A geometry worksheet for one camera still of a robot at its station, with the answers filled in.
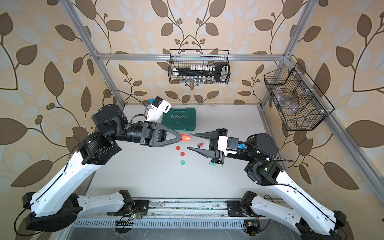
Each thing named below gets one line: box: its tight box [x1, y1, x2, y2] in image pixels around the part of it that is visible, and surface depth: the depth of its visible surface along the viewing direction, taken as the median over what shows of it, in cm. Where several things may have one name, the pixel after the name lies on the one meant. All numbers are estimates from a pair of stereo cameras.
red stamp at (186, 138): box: [182, 134, 191, 142], surface depth 42 cm
